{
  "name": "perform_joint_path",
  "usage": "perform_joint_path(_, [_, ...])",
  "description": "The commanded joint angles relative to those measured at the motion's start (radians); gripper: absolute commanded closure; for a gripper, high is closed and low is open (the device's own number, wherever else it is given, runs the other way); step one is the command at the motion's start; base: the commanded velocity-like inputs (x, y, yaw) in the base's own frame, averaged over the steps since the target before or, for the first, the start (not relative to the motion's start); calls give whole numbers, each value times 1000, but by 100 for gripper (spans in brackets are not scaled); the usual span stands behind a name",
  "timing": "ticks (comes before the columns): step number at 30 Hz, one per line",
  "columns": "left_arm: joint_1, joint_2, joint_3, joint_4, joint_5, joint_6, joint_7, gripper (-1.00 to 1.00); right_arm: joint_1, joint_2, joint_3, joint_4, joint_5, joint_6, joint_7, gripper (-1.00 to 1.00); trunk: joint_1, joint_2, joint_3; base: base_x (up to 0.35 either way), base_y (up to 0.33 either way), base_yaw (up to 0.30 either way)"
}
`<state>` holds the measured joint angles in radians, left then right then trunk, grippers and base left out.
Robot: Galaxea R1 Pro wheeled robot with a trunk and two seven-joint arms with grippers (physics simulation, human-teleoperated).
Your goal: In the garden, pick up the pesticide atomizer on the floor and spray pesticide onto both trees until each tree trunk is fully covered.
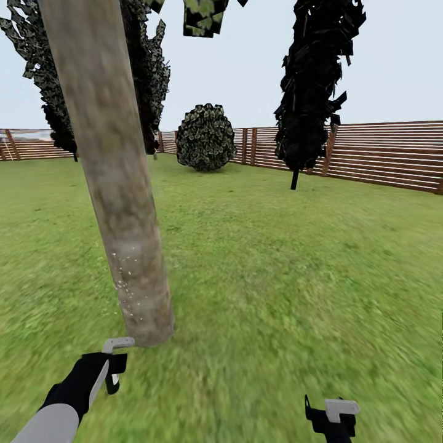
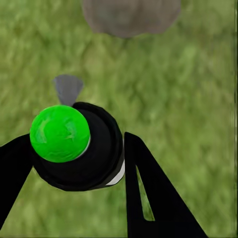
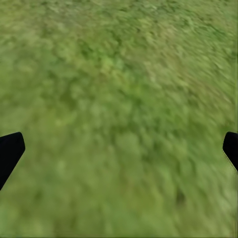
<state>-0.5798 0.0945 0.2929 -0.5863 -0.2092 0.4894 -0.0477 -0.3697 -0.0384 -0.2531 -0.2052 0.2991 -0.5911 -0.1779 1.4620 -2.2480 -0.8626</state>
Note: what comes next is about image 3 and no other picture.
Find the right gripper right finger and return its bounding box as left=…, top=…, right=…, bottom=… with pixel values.
left=223, top=132, right=238, bottom=171

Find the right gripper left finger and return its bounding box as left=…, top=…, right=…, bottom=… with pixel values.
left=0, top=132, right=25, bottom=190

